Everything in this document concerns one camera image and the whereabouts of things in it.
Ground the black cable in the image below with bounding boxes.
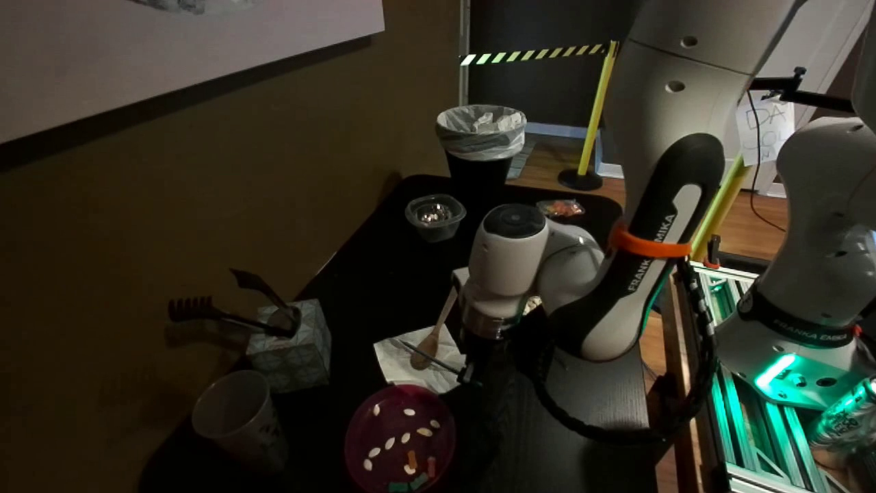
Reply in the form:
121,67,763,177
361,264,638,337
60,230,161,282
745,89,789,234

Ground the pink plate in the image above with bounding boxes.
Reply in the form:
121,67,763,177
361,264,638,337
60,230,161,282
344,384,458,493

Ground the clear plastic container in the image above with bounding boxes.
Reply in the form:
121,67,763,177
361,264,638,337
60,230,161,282
404,194,467,243

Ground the wooden spoon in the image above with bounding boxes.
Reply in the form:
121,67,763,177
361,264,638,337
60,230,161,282
409,287,459,371

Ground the camera on mount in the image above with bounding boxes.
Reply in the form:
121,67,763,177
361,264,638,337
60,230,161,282
749,66,858,114

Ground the yellow black striped barrier tape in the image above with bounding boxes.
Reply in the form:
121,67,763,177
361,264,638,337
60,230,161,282
459,43,611,67

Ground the candy packet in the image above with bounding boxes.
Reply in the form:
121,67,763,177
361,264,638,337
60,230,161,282
535,199,587,220

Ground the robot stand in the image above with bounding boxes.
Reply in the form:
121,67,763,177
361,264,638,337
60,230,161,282
658,252,876,493

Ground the yellow stanchion post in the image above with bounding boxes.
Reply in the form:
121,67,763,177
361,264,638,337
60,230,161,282
557,40,621,192
690,156,753,262

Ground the drink can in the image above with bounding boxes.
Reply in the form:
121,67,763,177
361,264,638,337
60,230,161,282
808,376,876,471

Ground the white wall board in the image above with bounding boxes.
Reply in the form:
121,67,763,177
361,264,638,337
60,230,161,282
0,0,386,145

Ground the black slotted spatula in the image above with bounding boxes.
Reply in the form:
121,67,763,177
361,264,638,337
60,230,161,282
168,296,296,338

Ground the white paper napkin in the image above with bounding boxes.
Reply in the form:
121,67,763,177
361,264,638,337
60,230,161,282
373,325,473,395

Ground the patterned tissue box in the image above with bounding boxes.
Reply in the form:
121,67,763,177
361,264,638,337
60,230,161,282
245,299,333,394

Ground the white paper sign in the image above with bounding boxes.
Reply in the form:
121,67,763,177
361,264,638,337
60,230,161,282
735,98,797,166

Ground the black straw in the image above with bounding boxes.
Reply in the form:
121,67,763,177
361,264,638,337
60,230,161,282
400,340,474,376

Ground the black trash bin with bag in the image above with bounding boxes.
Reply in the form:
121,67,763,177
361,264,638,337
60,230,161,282
435,104,528,201

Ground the white paper cup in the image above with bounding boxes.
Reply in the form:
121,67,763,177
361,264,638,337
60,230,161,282
191,370,289,475

